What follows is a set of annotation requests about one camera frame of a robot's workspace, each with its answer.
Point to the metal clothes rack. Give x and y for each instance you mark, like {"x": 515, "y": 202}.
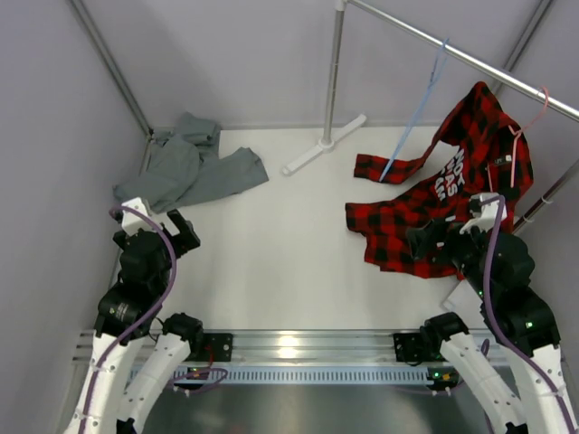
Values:
{"x": 328, "y": 140}

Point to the grey button shirt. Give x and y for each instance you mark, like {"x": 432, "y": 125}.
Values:
{"x": 185, "y": 168}

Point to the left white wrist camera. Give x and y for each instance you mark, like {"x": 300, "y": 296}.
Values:
{"x": 135, "y": 215}

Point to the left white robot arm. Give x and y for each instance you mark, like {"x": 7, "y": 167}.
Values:
{"x": 111, "y": 399}

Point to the aluminium mounting rail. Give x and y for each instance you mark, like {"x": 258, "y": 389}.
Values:
{"x": 303, "y": 348}

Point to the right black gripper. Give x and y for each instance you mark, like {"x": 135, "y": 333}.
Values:
{"x": 439, "y": 231}

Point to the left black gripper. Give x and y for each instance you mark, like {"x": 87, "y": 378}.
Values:
{"x": 185, "y": 240}

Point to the red black plaid shirt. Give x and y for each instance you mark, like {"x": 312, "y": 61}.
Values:
{"x": 478, "y": 129}

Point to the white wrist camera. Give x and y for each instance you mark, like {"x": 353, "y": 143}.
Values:
{"x": 485, "y": 209}
{"x": 135, "y": 215}

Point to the slotted cable duct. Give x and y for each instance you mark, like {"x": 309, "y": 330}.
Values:
{"x": 325, "y": 375}

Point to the light blue plastic hanger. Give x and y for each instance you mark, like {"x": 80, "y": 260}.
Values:
{"x": 436, "y": 72}

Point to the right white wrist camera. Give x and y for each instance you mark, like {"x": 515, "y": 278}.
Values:
{"x": 485, "y": 209}

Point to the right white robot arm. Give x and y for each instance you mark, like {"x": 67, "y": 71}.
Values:
{"x": 497, "y": 266}

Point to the pink plastic hanger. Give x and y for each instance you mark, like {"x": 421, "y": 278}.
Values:
{"x": 517, "y": 135}

